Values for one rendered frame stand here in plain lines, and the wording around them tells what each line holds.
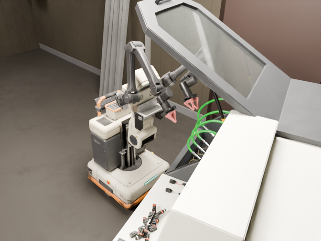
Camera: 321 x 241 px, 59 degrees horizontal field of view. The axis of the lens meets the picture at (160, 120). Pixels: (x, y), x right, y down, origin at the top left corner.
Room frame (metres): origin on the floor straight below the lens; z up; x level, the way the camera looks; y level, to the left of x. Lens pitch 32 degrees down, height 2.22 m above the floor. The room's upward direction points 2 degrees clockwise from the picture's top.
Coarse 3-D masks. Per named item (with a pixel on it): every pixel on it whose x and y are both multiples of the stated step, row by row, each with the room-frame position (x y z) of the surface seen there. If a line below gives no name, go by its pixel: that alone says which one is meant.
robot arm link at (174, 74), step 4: (180, 68) 2.21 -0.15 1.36; (184, 68) 2.21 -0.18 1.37; (168, 72) 2.24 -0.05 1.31; (172, 72) 2.23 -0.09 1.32; (176, 72) 2.21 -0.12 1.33; (180, 72) 2.20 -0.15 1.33; (164, 76) 2.21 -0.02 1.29; (168, 76) 2.21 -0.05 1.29; (172, 76) 2.20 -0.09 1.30; (176, 76) 2.20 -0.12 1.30; (164, 80) 2.19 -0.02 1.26; (176, 80) 2.22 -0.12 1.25; (172, 84) 2.19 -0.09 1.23
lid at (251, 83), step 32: (160, 0) 1.70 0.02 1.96; (192, 0) 2.04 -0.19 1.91; (160, 32) 1.42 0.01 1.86; (192, 32) 1.65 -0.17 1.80; (224, 32) 1.89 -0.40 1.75; (192, 64) 1.29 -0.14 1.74; (224, 64) 1.50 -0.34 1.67; (256, 64) 1.72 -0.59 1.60; (224, 96) 1.21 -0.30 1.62; (256, 96) 1.32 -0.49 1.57
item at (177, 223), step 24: (240, 120) 1.11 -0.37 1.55; (264, 120) 1.11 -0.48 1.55; (216, 144) 0.92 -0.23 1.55; (240, 144) 0.92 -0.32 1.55; (264, 144) 0.93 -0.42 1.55; (216, 168) 0.77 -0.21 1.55; (240, 168) 0.78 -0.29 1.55; (264, 168) 0.79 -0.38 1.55; (192, 192) 0.66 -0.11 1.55; (216, 192) 0.66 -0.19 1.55; (240, 192) 0.66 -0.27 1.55; (168, 216) 0.59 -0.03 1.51; (192, 216) 0.56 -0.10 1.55; (216, 216) 0.56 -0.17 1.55; (240, 216) 0.57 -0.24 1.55; (168, 240) 0.58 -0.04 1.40; (192, 240) 0.55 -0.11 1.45; (216, 240) 0.52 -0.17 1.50; (240, 240) 0.49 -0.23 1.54
